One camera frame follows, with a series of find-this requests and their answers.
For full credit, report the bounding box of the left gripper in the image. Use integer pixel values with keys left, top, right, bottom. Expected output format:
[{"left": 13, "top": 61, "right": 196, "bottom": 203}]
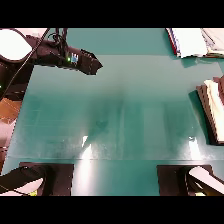
[{"left": 77, "top": 48, "right": 104, "bottom": 76}]

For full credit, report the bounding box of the cream garment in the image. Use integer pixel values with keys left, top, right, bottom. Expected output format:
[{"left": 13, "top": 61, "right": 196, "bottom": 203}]
[{"left": 203, "top": 79, "right": 224, "bottom": 144}]

